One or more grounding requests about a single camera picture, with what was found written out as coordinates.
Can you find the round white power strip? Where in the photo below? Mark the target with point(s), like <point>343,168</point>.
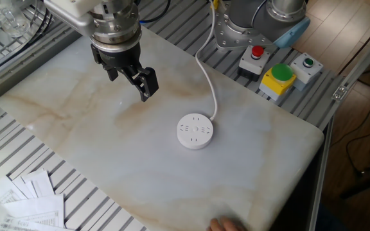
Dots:
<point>195,134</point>

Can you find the aluminium frame beam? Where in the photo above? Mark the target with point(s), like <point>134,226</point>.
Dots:
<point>358,67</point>

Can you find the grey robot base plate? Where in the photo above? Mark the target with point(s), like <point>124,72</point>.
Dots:
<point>236,38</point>

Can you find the clear glass cup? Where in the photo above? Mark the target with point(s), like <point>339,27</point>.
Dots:
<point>10,17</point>

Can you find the silver grey UR5 robot arm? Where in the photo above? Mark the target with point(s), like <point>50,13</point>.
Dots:
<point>114,22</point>

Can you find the grey box small green button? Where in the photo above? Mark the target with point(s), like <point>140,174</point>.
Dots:
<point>307,72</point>

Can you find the grey box red button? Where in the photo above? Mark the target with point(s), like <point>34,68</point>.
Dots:
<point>252,65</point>

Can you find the person's left hand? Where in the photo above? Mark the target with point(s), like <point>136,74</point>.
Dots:
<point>226,224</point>

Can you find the white marble slab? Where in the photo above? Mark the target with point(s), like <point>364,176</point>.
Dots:
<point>108,144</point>

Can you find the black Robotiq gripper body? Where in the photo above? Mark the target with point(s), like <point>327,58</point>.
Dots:
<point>117,59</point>

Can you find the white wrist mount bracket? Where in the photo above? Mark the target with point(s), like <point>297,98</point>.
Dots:
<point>72,13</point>

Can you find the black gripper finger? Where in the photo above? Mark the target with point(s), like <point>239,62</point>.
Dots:
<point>148,81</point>
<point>111,73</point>

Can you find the yellow box big green button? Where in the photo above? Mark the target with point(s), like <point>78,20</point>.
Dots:
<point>276,83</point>

